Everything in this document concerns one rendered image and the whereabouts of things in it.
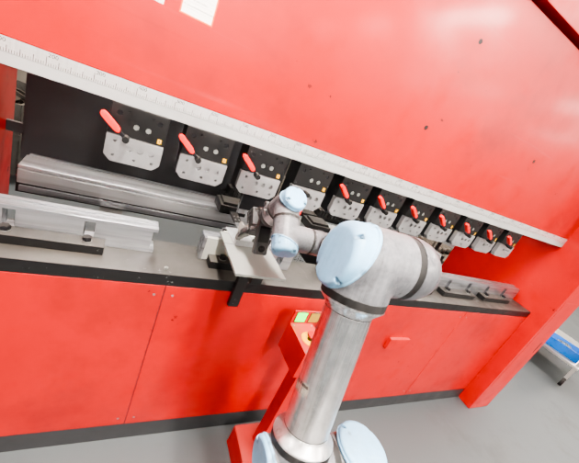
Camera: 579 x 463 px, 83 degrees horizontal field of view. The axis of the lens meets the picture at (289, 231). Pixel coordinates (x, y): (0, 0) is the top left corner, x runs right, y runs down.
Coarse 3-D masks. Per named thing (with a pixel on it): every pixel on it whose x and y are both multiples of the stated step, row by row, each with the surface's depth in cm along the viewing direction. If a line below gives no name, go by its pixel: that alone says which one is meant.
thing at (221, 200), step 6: (216, 198) 145; (222, 198) 141; (228, 198) 143; (234, 198) 146; (216, 204) 144; (222, 204) 138; (228, 204) 140; (234, 204) 141; (222, 210) 139; (228, 210) 140; (234, 210) 141; (234, 216) 137; (240, 216) 144; (234, 222) 132
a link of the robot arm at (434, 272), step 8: (320, 232) 94; (320, 240) 92; (312, 248) 92; (432, 248) 56; (432, 256) 54; (432, 264) 54; (440, 264) 56; (432, 272) 54; (440, 272) 56; (424, 280) 65; (432, 280) 54; (424, 288) 54; (432, 288) 55; (416, 296) 55; (424, 296) 56
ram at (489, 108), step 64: (0, 0) 71; (64, 0) 74; (128, 0) 78; (256, 0) 87; (320, 0) 92; (384, 0) 99; (448, 0) 106; (512, 0) 113; (128, 64) 84; (192, 64) 89; (256, 64) 95; (320, 64) 101; (384, 64) 109; (448, 64) 117; (512, 64) 127; (576, 64) 139; (320, 128) 112; (384, 128) 121; (448, 128) 132; (512, 128) 145; (576, 128) 160; (448, 192) 151; (512, 192) 168; (576, 192) 189
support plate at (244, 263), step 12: (228, 240) 117; (228, 252) 110; (240, 252) 113; (240, 264) 106; (252, 264) 109; (264, 264) 112; (276, 264) 116; (240, 276) 102; (252, 276) 103; (264, 276) 106; (276, 276) 108
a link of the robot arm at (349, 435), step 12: (336, 432) 65; (348, 432) 65; (360, 432) 67; (336, 444) 63; (348, 444) 63; (360, 444) 64; (372, 444) 66; (336, 456) 61; (348, 456) 61; (360, 456) 62; (372, 456) 63; (384, 456) 65
